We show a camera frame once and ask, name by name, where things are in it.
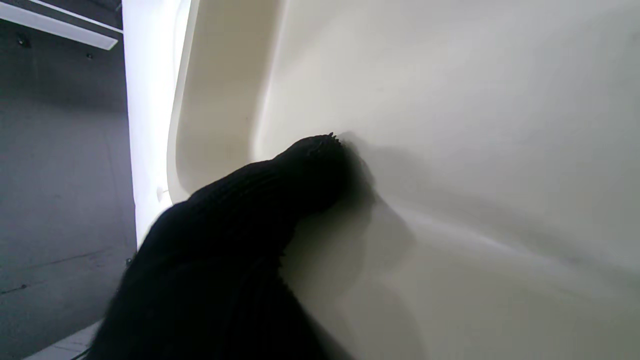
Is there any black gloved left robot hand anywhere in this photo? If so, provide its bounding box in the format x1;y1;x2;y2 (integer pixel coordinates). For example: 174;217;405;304
85;132;352;360

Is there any cream baking tray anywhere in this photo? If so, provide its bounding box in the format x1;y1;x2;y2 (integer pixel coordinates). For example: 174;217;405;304
166;0;640;360

